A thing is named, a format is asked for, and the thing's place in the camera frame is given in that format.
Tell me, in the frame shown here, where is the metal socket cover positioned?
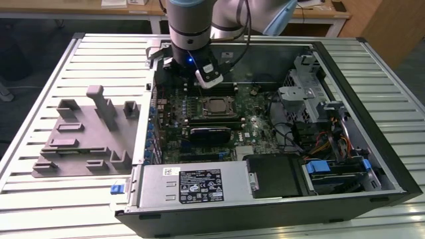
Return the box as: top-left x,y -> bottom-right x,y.
202,97 -> 238,117

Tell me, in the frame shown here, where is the CPU socket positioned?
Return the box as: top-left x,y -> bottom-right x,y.
199,96 -> 239,118

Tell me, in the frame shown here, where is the graphics card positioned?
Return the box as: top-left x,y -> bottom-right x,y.
188,125 -> 234,147

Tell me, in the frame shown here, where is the white paper box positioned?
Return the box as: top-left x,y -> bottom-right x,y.
100,0 -> 128,9

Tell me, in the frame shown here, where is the silver metal drive cage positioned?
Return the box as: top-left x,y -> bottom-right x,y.
278,55 -> 335,125

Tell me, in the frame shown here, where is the grey parts rack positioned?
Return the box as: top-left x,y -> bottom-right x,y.
31,84 -> 144,179

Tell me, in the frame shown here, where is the black expansion slot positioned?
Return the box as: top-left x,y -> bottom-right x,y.
180,154 -> 220,162

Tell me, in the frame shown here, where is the green motherboard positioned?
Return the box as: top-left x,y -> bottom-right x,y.
150,83 -> 287,164

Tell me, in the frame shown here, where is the silver chipset heatsink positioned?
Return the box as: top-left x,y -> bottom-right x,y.
234,145 -> 256,160

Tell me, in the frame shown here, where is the wooden desk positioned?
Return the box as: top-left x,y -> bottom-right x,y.
0,0 -> 354,38

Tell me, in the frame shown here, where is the silver power supply unit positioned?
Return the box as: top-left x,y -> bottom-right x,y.
128,161 -> 260,209

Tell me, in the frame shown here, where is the black phone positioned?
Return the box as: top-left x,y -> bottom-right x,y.
331,0 -> 350,12

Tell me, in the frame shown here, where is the black disk bay box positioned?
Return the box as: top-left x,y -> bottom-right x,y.
243,153 -> 308,199

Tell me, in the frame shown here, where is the white chair leg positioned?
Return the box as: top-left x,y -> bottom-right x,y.
0,81 -> 15,102

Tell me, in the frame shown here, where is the hard disk in blue carrier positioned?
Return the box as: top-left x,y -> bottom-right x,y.
304,160 -> 367,196

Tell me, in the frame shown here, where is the wooden cabinet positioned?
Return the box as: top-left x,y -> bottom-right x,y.
339,0 -> 425,69

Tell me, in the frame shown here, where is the black PC case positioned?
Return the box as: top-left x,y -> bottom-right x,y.
114,37 -> 425,239

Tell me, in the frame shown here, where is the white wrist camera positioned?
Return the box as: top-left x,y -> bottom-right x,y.
195,62 -> 224,90

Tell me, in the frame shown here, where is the black camera cable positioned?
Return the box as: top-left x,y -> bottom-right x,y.
219,0 -> 252,74

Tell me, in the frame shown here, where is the thick black cable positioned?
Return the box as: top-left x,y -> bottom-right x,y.
268,91 -> 306,154

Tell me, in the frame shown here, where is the black cable connector block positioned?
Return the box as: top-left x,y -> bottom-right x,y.
292,122 -> 318,150

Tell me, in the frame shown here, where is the grey plastic bracket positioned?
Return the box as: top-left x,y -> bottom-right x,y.
318,101 -> 350,118

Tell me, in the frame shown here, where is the yellow wire bundle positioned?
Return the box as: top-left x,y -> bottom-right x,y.
307,141 -> 335,157

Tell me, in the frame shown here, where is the orange wire bundle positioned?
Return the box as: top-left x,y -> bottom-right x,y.
342,129 -> 354,159

